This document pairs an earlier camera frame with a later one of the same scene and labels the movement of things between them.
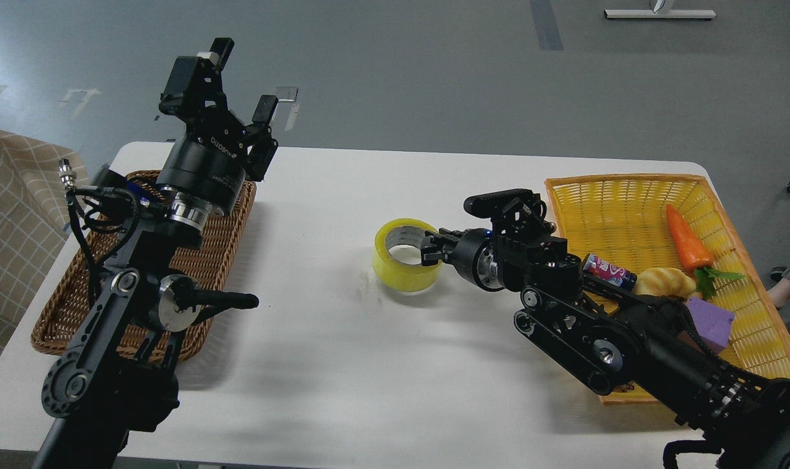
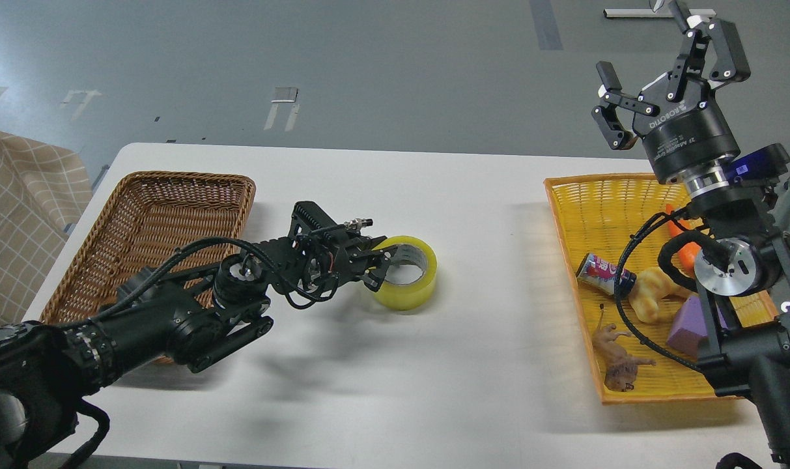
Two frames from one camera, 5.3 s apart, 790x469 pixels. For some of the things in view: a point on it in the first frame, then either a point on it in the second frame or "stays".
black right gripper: [472, 253] to [687, 131]
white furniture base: [665, 14] stays
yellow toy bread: [664, 281] stays
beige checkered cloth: [30, 190] stays
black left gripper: [207, 161] to [335, 256]
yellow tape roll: [396, 276] to [413, 296]
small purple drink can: [609, 271] stays
